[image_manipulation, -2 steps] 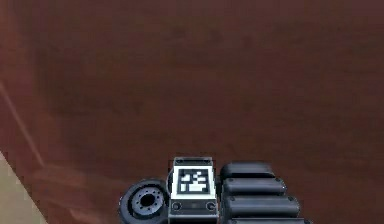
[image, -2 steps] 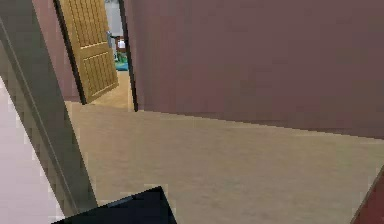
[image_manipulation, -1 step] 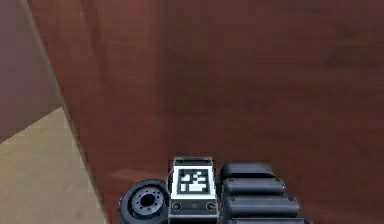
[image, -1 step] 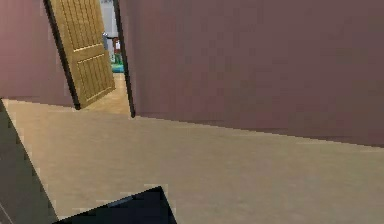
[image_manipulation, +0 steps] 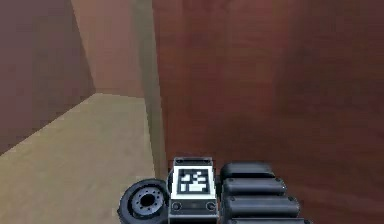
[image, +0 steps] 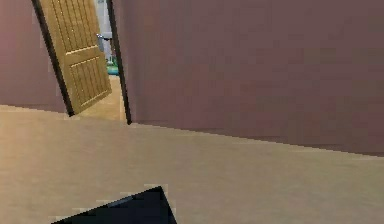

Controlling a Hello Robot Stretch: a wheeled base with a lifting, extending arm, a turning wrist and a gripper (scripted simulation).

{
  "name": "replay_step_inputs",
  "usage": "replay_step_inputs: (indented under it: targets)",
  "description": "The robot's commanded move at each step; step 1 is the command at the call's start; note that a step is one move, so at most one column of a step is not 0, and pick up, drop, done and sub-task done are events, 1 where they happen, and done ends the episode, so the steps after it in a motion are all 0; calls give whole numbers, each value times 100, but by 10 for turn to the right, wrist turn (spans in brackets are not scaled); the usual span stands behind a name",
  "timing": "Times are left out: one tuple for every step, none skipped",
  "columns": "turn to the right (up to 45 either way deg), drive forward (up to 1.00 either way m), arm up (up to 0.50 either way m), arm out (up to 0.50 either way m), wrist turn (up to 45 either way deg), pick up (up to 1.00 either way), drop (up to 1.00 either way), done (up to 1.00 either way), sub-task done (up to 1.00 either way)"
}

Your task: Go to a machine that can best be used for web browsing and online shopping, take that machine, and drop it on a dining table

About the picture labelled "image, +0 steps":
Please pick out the teal round object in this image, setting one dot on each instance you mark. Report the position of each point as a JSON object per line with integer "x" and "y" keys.
{"x": 113, "y": 69}

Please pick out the black flat-topped furniture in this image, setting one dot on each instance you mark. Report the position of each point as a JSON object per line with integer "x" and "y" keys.
{"x": 133, "y": 210}

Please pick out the wooden panelled room door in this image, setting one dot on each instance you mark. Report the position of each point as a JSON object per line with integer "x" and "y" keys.
{"x": 80, "y": 56}

